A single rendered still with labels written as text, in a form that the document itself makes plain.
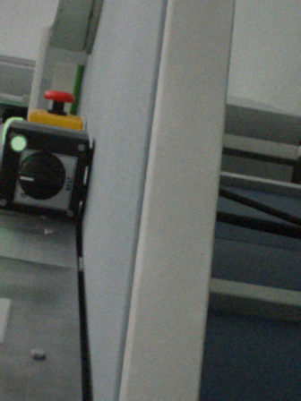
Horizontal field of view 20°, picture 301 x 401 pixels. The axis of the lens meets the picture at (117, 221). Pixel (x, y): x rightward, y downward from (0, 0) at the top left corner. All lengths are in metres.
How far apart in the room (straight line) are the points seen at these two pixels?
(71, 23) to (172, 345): 1.06
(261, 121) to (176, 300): 2.11
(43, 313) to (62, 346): 0.06
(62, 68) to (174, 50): 1.18
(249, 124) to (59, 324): 1.96
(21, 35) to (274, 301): 4.52
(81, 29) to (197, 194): 1.03
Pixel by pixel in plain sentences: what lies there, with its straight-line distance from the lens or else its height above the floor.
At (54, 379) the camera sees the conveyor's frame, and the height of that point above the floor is 0.77.
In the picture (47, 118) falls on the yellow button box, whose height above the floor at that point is 0.80.
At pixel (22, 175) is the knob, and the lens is 0.78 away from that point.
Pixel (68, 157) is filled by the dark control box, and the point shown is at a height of 0.77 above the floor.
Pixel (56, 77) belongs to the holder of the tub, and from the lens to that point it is 1.59.
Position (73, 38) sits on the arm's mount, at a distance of 1.42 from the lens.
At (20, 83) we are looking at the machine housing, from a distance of 2.40.
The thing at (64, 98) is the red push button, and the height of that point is 0.78.
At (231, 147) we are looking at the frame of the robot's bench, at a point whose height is 0.36.
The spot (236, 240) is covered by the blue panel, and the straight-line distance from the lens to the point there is 0.99.
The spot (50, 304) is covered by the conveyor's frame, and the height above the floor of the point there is 0.77.
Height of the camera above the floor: 0.79
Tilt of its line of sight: 5 degrees down
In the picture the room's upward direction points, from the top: 81 degrees counter-clockwise
